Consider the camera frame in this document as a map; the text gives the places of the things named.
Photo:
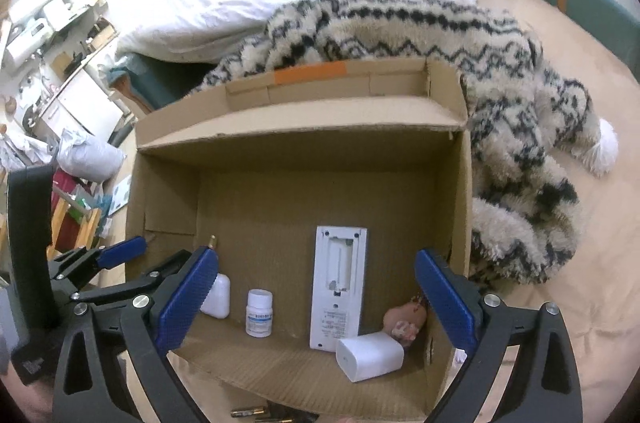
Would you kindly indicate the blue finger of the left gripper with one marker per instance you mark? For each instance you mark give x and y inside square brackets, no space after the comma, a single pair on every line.
[120,253]
[145,284]

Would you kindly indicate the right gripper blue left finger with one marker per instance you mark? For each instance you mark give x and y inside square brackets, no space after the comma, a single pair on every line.
[179,297]

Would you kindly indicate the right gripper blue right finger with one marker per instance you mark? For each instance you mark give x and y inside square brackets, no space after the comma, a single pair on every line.
[454,299]

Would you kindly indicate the white earbuds case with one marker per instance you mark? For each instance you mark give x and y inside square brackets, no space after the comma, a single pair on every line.
[217,302]

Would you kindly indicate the pink plush keychain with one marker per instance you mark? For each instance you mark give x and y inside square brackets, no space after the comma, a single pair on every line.
[405,322]

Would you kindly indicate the white pill bottle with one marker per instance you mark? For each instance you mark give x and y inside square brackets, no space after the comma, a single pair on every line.
[258,313]

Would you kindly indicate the white charger plug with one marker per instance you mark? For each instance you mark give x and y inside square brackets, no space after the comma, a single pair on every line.
[365,357]

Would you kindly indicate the black gold battery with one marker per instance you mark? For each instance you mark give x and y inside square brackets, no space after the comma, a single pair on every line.
[259,411]

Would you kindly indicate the white remote control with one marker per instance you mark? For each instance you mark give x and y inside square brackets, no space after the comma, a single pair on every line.
[336,299]

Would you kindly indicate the white bathroom scale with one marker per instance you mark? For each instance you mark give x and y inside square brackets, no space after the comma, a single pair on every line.
[120,195]

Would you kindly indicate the white plastic bag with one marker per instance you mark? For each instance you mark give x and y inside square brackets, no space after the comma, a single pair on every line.
[86,157]

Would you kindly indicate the teal sofa armrest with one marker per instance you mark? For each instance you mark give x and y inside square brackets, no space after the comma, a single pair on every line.
[154,83]

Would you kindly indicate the brown cardboard box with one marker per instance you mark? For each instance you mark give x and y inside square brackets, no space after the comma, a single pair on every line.
[262,168]

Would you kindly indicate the patterned fuzzy blanket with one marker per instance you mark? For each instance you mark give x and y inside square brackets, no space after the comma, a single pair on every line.
[488,72]

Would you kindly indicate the teal cushion with orange stripe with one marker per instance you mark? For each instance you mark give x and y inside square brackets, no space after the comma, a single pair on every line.
[610,23]

